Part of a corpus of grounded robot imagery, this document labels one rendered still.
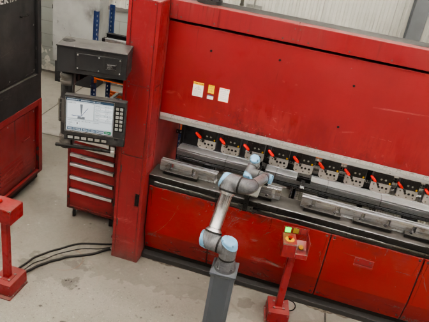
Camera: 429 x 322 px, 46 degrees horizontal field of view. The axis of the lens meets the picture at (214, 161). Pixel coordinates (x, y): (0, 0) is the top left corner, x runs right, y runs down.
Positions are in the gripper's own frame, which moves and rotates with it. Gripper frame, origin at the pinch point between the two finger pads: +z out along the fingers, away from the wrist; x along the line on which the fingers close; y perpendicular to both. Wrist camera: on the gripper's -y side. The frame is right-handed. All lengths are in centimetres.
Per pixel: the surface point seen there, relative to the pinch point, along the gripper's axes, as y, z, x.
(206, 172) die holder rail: -0.7, 11.6, 40.4
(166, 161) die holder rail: 0, 10, 76
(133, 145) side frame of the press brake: -5, -17, 98
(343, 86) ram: 61, -64, -49
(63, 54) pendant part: 16, -95, 143
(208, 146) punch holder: 13.9, -8.7, 41.8
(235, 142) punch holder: 20.2, -15.8, 20.8
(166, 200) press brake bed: -29, 26, 68
